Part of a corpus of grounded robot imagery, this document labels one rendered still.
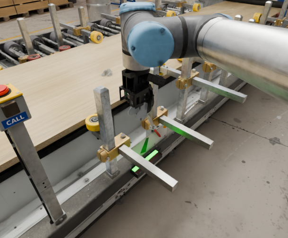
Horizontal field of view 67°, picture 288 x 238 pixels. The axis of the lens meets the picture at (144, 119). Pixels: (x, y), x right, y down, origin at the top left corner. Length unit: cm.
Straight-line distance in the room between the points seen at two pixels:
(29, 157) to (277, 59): 58
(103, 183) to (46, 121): 35
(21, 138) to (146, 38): 38
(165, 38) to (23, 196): 84
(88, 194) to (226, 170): 133
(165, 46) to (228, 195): 152
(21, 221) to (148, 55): 83
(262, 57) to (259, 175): 179
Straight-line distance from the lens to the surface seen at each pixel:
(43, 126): 96
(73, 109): 101
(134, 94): 64
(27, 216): 106
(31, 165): 67
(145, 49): 46
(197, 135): 92
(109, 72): 127
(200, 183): 185
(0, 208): 105
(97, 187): 95
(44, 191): 76
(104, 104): 71
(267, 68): 31
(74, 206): 92
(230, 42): 39
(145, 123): 96
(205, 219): 170
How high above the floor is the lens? 146
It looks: 38 degrees down
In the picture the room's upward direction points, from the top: straight up
